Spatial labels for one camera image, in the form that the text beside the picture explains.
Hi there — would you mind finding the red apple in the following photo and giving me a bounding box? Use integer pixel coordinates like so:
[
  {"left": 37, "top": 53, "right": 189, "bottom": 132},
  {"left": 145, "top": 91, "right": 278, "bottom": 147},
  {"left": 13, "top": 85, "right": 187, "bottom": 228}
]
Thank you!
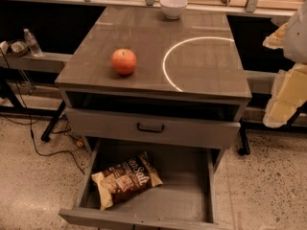
[{"left": 111, "top": 49, "right": 137, "bottom": 76}]

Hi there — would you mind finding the brown chip bag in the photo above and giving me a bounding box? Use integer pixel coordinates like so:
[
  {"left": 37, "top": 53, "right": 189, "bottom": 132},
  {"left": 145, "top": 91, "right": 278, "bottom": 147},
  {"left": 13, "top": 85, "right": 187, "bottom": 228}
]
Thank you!
[{"left": 91, "top": 151, "right": 163, "bottom": 210}]

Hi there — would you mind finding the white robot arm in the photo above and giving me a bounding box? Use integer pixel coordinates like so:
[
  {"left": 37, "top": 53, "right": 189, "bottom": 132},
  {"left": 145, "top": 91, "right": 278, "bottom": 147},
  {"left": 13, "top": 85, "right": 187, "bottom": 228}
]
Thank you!
[{"left": 263, "top": 1, "right": 307, "bottom": 128}]

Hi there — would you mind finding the black floor cable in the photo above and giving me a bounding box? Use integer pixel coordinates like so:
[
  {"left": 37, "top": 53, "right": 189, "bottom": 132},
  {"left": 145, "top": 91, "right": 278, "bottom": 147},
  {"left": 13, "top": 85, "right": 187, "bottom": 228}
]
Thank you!
[{"left": 0, "top": 48, "right": 86, "bottom": 175}]

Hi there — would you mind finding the grey drawer cabinet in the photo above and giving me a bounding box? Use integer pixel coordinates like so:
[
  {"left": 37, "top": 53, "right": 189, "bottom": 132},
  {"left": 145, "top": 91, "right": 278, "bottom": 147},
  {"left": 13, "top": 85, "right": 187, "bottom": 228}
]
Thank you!
[{"left": 54, "top": 5, "right": 253, "bottom": 165}]

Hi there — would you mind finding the grey side shelf left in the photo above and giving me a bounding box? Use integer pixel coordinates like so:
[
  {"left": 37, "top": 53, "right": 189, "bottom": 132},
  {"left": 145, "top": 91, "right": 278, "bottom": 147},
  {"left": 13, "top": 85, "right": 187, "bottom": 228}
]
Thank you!
[{"left": 0, "top": 52, "right": 71, "bottom": 73}]

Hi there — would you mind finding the open grey middle drawer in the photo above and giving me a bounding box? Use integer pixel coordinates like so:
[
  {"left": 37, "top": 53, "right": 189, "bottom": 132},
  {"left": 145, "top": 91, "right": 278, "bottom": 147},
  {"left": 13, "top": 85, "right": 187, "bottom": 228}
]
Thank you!
[{"left": 59, "top": 139, "right": 222, "bottom": 230}]

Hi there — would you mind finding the closed grey top drawer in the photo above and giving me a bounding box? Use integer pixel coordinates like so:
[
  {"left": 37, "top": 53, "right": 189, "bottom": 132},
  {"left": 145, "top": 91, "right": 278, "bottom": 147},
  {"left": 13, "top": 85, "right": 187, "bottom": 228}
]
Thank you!
[{"left": 66, "top": 107, "right": 240, "bottom": 149}]

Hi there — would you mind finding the grey side shelf right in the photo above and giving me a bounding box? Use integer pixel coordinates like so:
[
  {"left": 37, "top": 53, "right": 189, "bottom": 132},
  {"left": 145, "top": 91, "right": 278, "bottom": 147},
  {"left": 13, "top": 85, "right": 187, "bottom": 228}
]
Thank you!
[{"left": 245, "top": 70, "right": 276, "bottom": 94}]

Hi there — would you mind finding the grey side shelf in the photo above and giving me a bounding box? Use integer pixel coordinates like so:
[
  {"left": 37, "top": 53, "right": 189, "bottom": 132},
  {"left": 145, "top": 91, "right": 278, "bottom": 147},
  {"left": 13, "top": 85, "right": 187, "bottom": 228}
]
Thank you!
[
  {"left": 0, "top": 52, "right": 71, "bottom": 73},
  {"left": 245, "top": 70, "right": 276, "bottom": 94}
]

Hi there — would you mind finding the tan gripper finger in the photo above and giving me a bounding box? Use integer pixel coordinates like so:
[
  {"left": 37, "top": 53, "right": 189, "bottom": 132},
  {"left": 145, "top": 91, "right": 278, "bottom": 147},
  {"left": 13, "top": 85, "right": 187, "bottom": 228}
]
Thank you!
[
  {"left": 263, "top": 23, "right": 288, "bottom": 50},
  {"left": 263, "top": 63, "right": 307, "bottom": 128}
]

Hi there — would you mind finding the tape roll on shelf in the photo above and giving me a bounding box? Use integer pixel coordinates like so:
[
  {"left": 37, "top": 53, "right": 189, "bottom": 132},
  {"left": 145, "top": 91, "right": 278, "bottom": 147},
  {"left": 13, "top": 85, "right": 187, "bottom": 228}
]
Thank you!
[{"left": 7, "top": 40, "right": 28, "bottom": 58}]

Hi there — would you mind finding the clear plastic water bottle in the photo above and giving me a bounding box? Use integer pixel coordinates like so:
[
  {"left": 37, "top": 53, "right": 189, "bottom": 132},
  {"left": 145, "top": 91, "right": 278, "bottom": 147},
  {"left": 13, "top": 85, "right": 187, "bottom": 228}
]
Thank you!
[{"left": 24, "top": 29, "right": 42, "bottom": 57}]

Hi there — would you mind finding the white bowl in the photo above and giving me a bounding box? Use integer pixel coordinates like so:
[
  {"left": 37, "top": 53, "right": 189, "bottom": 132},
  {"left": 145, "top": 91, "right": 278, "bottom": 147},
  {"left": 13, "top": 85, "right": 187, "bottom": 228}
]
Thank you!
[{"left": 160, "top": 0, "right": 188, "bottom": 19}]

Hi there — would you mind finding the black drawer handle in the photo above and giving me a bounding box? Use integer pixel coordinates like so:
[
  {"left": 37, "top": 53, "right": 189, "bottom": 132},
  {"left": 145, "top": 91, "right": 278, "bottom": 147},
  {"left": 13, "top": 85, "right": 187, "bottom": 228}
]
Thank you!
[{"left": 136, "top": 123, "right": 165, "bottom": 133}]

